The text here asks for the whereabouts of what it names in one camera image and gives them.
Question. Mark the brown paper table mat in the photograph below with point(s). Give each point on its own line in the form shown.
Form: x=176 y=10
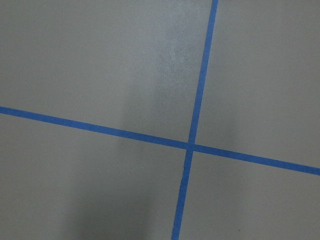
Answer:
x=134 y=65

